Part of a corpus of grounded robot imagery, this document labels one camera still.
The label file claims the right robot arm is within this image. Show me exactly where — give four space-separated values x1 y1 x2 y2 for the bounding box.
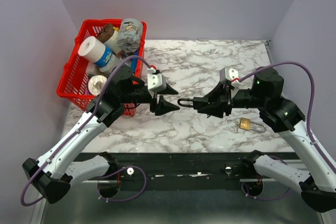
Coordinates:
193 66 335 212

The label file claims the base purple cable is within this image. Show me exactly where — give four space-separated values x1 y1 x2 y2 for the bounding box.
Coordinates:
94 165 147 203
240 179 292 201

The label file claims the silver foil wrapped roll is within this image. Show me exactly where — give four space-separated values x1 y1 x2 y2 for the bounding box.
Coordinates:
87 75 107 96

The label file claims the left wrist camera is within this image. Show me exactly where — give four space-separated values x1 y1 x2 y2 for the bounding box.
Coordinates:
147 73 166 93

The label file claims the brown chocolate wrapped item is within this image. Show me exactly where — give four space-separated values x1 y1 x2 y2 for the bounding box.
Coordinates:
97 23 115 43

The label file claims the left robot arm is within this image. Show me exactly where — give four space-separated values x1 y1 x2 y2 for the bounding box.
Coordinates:
22 66 179 204

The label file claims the metal table frame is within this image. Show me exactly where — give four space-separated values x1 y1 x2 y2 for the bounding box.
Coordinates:
31 175 335 223

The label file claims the red plastic basket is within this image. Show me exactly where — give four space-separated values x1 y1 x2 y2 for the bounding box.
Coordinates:
56 19 147 116

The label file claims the black padlock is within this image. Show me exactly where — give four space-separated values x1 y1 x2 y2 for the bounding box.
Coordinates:
177 97 209 110

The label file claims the white toilet paper roll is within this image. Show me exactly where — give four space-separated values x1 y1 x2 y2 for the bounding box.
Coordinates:
78 36 106 63

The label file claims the white blue labelled bottle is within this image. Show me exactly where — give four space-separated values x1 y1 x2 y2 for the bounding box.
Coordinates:
94 47 122 77

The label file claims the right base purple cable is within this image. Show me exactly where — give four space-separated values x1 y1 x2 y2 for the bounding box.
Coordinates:
240 179 292 201

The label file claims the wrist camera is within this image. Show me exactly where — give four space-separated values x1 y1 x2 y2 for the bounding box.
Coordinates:
147 73 166 93
219 67 241 88

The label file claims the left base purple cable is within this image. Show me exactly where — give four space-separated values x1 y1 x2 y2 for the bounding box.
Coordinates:
94 165 147 203

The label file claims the brass padlock with keys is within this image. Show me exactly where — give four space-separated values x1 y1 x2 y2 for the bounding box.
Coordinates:
235 118 267 133

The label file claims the black mounting rail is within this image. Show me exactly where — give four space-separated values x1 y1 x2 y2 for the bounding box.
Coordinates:
86 152 275 191

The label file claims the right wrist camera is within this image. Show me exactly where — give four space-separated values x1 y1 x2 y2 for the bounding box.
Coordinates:
219 67 241 88

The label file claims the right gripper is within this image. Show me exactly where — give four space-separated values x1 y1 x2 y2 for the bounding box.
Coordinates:
197 78 267 119

